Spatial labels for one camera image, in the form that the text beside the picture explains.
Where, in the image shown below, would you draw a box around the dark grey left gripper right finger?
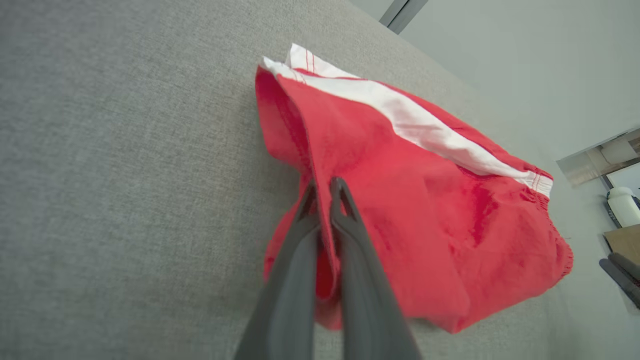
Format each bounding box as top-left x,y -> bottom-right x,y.
328,176 -> 422,360

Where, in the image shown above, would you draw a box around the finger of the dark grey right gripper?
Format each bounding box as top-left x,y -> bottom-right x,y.
608,252 -> 640,282
599,258 -> 640,310

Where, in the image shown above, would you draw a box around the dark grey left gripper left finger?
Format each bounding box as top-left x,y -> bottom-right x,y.
234,180 -> 322,360

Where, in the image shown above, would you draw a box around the red shorts with white stripe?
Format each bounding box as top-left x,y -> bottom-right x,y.
254,43 -> 574,334

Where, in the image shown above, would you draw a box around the brown cardboard box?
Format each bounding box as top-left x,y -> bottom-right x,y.
603,224 -> 640,266

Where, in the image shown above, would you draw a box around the white plastic bottle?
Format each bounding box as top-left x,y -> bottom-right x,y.
606,186 -> 640,228

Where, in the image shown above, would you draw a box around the grey fabric sofa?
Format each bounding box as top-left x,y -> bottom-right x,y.
0,0 -> 621,360

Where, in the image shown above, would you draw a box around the silver metal frame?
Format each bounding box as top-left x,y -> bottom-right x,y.
556,127 -> 640,187

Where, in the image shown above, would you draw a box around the grey upright post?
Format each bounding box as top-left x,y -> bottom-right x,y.
378,0 -> 429,35

